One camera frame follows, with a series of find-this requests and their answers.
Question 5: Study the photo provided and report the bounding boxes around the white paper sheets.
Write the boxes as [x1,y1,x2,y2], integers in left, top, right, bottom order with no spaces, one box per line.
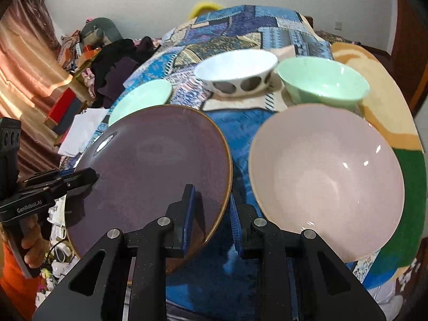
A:
[58,108,110,158]

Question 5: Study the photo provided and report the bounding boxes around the grey green plush toy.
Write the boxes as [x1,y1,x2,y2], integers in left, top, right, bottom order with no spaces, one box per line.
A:
[80,17,124,45]

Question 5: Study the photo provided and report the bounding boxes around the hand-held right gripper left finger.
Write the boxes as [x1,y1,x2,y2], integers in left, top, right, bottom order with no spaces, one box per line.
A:
[32,184,198,321]

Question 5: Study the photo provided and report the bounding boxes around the green plate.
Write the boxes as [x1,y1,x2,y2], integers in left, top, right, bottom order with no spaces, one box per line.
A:
[108,80,173,126]

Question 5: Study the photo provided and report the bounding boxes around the green bowl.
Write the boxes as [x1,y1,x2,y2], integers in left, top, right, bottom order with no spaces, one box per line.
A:
[276,57,370,112]

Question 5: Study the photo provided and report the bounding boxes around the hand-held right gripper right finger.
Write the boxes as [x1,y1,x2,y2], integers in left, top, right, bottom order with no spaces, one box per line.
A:
[229,196,398,321]

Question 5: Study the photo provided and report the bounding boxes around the red box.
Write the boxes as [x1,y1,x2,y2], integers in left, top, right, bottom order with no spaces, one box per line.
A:
[43,89,84,136]

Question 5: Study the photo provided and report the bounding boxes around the yellow fuzzy cushion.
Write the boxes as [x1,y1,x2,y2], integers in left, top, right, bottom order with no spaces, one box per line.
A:
[188,1,223,20]

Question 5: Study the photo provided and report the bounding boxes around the pink satin curtain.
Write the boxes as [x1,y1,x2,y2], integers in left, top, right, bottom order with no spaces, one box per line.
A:
[0,0,72,171]

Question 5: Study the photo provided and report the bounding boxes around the person's left forearm orange sleeve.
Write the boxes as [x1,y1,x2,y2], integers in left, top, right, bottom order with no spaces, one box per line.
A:
[0,241,45,320]

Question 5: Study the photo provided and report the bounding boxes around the pile of colourful packets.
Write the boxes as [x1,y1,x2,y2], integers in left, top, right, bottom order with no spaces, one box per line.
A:
[58,28,102,74]

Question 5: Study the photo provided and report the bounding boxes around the blue patchwork blanket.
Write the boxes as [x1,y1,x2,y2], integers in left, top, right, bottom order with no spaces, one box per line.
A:
[58,5,422,321]

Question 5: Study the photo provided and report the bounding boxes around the beige orange green blanket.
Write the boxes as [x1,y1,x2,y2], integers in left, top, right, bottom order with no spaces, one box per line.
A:
[329,42,423,275]

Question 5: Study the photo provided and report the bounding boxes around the person's left hand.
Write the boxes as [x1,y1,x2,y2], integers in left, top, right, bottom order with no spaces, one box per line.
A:
[21,214,51,270]

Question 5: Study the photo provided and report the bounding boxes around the pink bowl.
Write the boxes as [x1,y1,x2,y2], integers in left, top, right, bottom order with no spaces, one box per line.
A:
[248,103,406,263]

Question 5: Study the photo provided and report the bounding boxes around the purple plate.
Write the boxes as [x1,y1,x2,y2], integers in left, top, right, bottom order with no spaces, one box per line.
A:
[63,104,234,275]

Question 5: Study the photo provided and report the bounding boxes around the pile of dark clothes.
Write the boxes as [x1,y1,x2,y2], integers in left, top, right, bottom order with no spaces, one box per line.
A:
[90,36,163,109]

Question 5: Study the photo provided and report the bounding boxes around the pile of white cables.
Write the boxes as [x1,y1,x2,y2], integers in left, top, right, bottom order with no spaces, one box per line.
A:
[40,194,87,295]

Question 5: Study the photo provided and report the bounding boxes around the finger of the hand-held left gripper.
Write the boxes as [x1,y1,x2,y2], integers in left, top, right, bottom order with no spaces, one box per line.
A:
[22,170,72,188]
[50,168,98,198]

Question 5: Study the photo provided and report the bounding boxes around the dark patterned cushion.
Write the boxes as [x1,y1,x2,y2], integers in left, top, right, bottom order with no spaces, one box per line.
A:
[314,30,360,45]

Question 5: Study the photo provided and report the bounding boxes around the white bowl with dark spots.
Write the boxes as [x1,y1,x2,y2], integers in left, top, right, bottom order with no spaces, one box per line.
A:
[194,49,279,95]

